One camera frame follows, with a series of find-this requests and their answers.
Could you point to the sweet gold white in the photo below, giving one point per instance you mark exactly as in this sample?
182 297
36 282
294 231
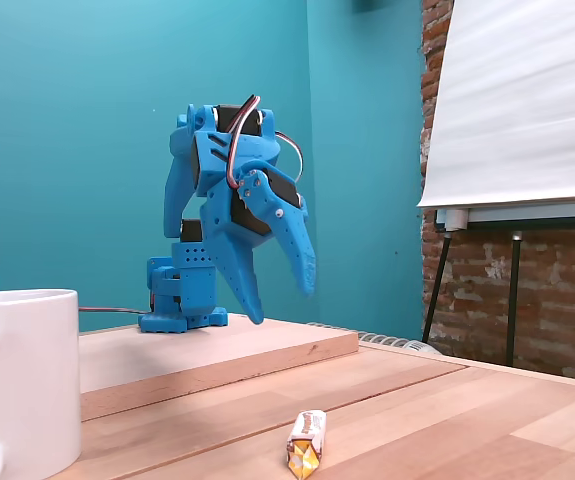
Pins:
309 430

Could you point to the white ceramic mug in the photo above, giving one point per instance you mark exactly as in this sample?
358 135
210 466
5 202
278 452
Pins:
32 375

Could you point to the pale wooden base board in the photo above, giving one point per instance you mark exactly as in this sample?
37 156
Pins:
192 360

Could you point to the white radiator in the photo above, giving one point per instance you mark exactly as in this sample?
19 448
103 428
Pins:
392 342

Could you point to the grey flipchart easel stand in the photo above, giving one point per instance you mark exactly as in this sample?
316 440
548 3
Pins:
517 217

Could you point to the white flipchart paper pad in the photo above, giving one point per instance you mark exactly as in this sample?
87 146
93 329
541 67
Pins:
517 100

